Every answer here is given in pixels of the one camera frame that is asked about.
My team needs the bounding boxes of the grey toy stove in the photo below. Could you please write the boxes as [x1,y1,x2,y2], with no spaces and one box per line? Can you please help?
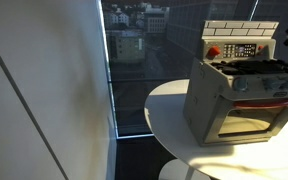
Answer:
[183,19,288,148]

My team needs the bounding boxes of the black burner grate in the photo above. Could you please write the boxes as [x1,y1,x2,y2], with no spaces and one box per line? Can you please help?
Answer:
[210,58,288,76]

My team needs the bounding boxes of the black keypad display panel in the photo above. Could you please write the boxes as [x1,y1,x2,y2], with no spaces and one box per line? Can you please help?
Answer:
[223,43,258,58]

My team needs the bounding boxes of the white brick backsplash panel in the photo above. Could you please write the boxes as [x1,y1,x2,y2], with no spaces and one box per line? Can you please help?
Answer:
[202,19,280,38]

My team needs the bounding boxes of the large red knob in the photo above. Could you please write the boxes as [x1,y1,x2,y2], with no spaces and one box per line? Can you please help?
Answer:
[206,45,222,60]

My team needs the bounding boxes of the grey oven door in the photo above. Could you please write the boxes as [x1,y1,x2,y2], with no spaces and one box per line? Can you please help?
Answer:
[205,94,288,146]

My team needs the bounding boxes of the white building outside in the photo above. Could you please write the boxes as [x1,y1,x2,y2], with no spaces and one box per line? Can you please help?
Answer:
[143,4,171,34]

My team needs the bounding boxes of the green building outside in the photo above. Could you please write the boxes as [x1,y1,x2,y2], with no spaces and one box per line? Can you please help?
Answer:
[113,29,146,64]

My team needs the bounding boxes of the white round table base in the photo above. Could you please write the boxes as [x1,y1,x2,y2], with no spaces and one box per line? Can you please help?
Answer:
[157,158,212,180]

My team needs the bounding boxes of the red oven door handle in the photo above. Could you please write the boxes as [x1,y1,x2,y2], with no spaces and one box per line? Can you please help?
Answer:
[233,98,288,109]

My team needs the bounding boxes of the window frame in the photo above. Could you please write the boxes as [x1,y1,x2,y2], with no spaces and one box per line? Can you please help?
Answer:
[97,0,156,140]

